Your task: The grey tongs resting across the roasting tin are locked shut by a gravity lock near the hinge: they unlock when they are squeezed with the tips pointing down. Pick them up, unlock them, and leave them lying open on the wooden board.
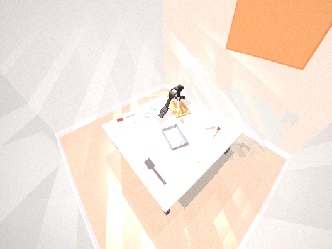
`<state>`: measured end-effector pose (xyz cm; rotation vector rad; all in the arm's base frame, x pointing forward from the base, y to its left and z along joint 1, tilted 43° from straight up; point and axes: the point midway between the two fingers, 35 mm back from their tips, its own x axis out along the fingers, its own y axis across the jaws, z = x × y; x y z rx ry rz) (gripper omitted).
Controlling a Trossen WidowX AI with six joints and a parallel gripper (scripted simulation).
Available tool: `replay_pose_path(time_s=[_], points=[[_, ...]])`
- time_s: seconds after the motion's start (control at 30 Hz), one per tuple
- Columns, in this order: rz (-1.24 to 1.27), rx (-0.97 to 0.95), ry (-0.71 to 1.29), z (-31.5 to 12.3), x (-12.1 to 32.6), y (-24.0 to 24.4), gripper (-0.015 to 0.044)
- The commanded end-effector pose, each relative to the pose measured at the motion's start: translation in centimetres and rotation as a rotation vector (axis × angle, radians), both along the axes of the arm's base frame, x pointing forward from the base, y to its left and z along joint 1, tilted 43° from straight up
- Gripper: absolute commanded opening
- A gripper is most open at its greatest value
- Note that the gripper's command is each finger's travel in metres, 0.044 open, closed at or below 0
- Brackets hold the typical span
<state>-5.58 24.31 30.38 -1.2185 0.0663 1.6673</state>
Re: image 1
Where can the grey spatula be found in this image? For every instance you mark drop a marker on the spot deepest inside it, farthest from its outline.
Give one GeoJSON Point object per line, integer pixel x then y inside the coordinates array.
{"type": "Point", "coordinates": [151, 165]}

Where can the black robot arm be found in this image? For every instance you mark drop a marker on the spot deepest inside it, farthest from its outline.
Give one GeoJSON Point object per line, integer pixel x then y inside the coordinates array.
{"type": "Point", "coordinates": [165, 109]}

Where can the light wooden board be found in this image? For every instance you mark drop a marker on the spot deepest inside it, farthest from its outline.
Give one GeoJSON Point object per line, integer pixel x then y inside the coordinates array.
{"type": "Point", "coordinates": [182, 110]}

